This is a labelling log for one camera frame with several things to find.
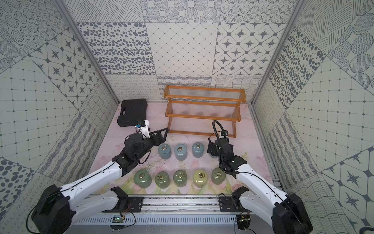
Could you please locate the floral pink table mat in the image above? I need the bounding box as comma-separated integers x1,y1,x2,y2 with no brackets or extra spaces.
89,103,273,195

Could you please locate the wooden three-tier shelf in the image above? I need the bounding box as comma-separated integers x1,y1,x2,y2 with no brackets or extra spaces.
163,84,246,138

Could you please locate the cream yellow canister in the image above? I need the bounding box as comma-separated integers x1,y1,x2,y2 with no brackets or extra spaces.
193,169,208,188

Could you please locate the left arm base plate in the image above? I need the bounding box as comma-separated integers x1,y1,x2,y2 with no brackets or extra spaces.
102,197,144,213

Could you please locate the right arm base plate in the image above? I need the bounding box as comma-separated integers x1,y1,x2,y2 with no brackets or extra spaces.
217,196,249,213

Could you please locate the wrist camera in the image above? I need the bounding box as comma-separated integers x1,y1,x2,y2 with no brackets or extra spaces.
220,130,228,138
135,120,150,138

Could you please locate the aluminium mounting rail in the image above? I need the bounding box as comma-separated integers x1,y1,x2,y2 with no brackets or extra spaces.
58,194,264,215

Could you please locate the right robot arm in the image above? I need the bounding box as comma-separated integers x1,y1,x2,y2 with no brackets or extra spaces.
207,137,313,234

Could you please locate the green circuit board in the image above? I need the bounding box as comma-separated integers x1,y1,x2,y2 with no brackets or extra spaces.
110,216,126,231

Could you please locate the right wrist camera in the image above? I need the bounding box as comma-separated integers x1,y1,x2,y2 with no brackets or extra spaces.
220,130,228,138

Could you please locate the black connector module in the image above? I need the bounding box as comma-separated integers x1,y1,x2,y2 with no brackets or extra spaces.
236,214,251,230

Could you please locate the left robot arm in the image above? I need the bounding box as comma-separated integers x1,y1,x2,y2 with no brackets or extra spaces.
26,128,169,234

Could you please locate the black plastic tool case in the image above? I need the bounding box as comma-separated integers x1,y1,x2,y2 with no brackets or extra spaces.
117,98,148,127

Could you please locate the green canister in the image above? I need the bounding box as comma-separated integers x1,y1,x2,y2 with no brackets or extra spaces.
211,167,226,185
155,171,170,189
133,169,152,189
173,170,188,187

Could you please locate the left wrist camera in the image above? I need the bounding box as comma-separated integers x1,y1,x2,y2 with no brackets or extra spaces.
135,120,150,138

